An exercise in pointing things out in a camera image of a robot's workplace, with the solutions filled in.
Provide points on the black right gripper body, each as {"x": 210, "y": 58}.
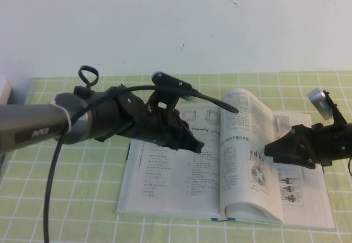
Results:
{"x": 324, "y": 144}

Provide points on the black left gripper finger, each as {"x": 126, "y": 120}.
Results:
{"x": 193, "y": 140}
{"x": 189, "y": 148}

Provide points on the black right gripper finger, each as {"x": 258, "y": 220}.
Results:
{"x": 283, "y": 144}
{"x": 287, "y": 156}

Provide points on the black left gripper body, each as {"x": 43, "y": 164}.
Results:
{"x": 162, "y": 129}

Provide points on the textbook with diagrams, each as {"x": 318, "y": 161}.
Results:
{"x": 242, "y": 171}

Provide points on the white zip tie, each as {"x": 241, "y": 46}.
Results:
{"x": 66, "y": 116}

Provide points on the green white checked tablecloth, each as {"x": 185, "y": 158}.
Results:
{"x": 82, "y": 193}

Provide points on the white box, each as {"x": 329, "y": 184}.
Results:
{"x": 5, "y": 90}

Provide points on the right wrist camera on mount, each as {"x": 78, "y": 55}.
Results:
{"x": 321, "y": 102}

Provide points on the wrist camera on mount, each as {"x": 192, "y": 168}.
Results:
{"x": 170, "y": 85}
{"x": 321, "y": 102}

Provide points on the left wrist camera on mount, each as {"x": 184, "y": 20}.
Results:
{"x": 170, "y": 85}

